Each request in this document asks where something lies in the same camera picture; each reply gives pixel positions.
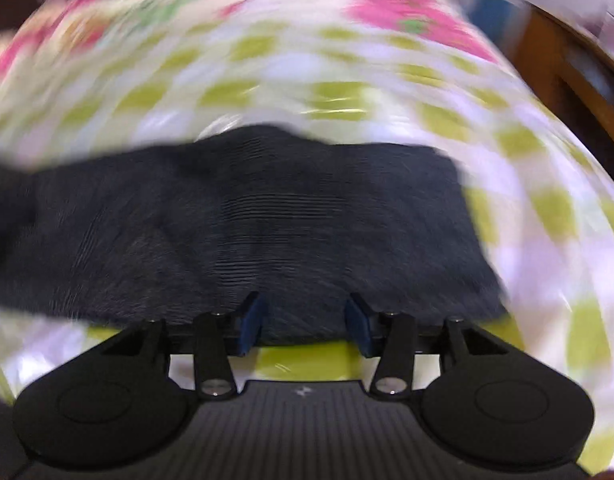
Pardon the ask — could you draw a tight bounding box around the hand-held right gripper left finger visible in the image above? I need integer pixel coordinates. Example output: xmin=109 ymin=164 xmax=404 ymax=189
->
xmin=106 ymin=291 xmax=264 ymax=402

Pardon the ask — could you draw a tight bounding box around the wooden cabinet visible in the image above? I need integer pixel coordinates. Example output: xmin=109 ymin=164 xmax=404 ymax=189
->
xmin=514 ymin=0 xmax=614 ymax=173

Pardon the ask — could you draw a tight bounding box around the cartoon printed quilt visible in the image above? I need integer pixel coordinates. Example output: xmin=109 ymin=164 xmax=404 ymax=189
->
xmin=0 ymin=0 xmax=500 ymax=88

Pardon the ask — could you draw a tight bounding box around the blue foam mat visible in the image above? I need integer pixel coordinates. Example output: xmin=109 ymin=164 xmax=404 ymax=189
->
xmin=466 ymin=0 xmax=520 ymax=58

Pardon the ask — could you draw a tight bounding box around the green checked plastic sheet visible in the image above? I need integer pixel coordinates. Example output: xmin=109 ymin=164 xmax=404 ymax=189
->
xmin=0 ymin=25 xmax=614 ymax=476

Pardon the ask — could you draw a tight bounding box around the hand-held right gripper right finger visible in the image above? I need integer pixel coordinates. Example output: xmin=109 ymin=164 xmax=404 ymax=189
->
xmin=344 ymin=291 xmax=494 ymax=402

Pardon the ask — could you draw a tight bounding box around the dark grey plaid jacket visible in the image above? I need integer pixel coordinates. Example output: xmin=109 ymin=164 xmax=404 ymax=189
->
xmin=0 ymin=122 xmax=508 ymax=347

